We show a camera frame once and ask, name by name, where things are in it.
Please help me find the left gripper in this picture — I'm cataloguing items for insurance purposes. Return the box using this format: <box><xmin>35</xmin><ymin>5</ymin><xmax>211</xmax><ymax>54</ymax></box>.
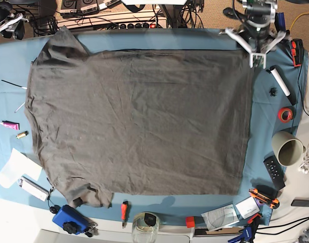
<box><xmin>219</xmin><ymin>17</ymin><xmax>288</xmax><ymax>69</ymax></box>

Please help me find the grey T-shirt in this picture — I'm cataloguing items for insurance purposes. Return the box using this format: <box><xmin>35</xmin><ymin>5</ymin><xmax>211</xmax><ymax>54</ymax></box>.
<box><xmin>25</xmin><ymin>28</ymin><xmax>253</xmax><ymax>207</ymax></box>

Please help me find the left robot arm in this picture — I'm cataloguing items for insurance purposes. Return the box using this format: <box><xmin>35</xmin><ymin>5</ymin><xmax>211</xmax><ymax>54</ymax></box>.
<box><xmin>219</xmin><ymin>1</ymin><xmax>289</xmax><ymax>69</ymax></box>

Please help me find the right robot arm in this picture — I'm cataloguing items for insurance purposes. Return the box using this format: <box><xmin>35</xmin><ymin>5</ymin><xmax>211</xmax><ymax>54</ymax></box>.
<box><xmin>0</xmin><ymin>1</ymin><xmax>29</xmax><ymax>40</ymax></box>

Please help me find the white black marker pen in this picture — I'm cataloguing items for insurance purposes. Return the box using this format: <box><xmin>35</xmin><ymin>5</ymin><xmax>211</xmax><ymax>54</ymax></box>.
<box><xmin>269</xmin><ymin>65</ymin><xmax>296</xmax><ymax>105</ymax></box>

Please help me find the black orange tool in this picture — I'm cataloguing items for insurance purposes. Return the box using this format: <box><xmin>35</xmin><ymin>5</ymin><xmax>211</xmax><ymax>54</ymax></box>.
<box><xmin>290</xmin><ymin>38</ymin><xmax>304</xmax><ymax>67</ymax></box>

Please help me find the blue table cloth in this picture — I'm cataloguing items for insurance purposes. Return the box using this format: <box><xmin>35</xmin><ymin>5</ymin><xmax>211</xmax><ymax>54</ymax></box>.
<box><xmin>0</xmin><ymin>27</ymin><xmax>309</xmax><ymax>227</ymax></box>

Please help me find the black small clip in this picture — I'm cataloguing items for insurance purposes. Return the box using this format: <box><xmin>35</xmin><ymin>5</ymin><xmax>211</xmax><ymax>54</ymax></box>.
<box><xmin>269</xmin><ymin>87</ymin><xmax>277</xmax><ymax>97</ymax></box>

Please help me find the red tape roll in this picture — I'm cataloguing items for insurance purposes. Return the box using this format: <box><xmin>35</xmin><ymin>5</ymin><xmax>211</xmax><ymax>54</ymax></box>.
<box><xmin>278</xmin><ymin>107</ymin><xmax>294</xmax><ymax>123</ymax></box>

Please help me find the beige mug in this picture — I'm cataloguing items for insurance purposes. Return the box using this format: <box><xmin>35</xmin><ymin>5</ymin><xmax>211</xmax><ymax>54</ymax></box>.
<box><xmin>271</xmin><ymin>131</ymin><xmax>306</xmax><ymax>167</ymax></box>

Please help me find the black remote control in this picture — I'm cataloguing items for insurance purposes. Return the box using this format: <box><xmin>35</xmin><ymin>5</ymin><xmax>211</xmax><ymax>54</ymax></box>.
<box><xmin>263</xmin><ymin>155</ymin><xmax>285</xmax><ymax>191</ymax></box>

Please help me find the black power strip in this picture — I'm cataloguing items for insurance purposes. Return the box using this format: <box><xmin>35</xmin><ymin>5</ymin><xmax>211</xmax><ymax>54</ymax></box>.
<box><xmin>108</xmin><ymin>22</ymin><xmax>157</xmax><ymax>29</ymax></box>

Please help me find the orange utility knife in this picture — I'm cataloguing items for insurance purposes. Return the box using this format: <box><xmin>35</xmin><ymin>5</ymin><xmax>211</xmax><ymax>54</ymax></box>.
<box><xmin>248</xmin><ymin>188</ymin><xmax>280</xmax><ymax>210</ymax></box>

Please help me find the black power brick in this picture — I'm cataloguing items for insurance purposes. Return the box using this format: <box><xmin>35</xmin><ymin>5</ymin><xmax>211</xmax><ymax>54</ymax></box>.
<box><xmin>291</xmin><ymin>198</ymin><xmax>309</xmax><ymax>208</ymax></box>

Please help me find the white small box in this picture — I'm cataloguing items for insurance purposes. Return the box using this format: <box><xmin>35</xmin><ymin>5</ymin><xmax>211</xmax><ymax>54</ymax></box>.
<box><xmin>235</xmin><ymin>196</ymin><xmax>260</xmax><ymax>219</ymax></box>

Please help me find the printed paper booklet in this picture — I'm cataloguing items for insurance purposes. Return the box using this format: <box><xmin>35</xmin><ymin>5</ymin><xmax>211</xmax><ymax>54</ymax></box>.
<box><xmin>201</xmin><ymin>204</ymin><xmax>239</xmax><ymax>231</ymax></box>

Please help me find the blue clamp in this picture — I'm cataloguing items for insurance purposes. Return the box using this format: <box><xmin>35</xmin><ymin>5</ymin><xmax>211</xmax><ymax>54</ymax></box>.
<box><xmin>228</xmin><ymin>213</ymin><xmax>262</xmax><ymax>243</ymax></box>

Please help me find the red cube block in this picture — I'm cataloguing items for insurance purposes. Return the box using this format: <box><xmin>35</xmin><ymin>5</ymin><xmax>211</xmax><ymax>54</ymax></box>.
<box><xmin>186</xmin><ymin>216</ymin><xmax>195</xmax><ymax>228</ymax></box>

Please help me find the red screwdriver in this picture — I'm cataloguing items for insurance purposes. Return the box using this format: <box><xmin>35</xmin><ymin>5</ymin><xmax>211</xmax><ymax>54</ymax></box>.
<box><xmin>121</xmin><ymin>200</ymin><xmax>129</xmax><ymax>229</ymax></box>

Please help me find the glass jar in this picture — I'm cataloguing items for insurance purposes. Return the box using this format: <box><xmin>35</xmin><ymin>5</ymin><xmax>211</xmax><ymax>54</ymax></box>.
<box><xmin>132</xmin><ymin>212</ymin><xmax>160</xmax><ymax>243</ymax></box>

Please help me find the small white stick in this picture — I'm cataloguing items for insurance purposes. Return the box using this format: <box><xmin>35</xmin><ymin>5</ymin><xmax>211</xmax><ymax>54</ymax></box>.
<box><xmin>14</xmin><ymin>102</ymin><xmax>25</xmax><ymax>113</ymax></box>

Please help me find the blue box with knob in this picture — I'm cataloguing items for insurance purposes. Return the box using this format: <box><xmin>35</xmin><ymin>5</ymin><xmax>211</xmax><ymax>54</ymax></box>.
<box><xmin>50</xmin><ymin>205</ymin><xmax>89</xmax><ymax>235</ymax></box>

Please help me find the pink tube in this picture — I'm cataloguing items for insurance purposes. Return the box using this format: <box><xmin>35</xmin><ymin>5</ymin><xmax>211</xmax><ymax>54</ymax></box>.
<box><xmin>0</xmin><ymin>120</ymin><xmax>20</xmax><ymax>130</ymax></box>

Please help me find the white paper sheet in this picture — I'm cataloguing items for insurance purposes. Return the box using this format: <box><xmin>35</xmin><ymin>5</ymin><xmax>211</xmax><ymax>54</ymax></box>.
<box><xmin>0</xmin><ymin>148</ymin><xmax>42</xmax><ymax>188</ymax></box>

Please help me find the white rectangular device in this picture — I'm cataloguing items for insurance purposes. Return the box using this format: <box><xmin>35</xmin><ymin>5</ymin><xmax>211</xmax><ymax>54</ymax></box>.
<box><xmin>17</xmin><ymin>177</ymin><xmax>49</xmax><ymax>201</ymax></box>

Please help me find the black cable tie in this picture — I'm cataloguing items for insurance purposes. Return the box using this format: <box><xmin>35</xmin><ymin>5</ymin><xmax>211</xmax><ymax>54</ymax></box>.
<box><xmin>1</xmin><ymin>79</ymin><xmax>27</xmax><ymax>90</ymax></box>

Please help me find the black lanyard with clip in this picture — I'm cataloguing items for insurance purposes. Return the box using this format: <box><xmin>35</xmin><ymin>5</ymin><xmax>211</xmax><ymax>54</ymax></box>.
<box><xmin>46</xmin><ymin>177</ymin><xmax>59</xmax><ymax>214</ymax></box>

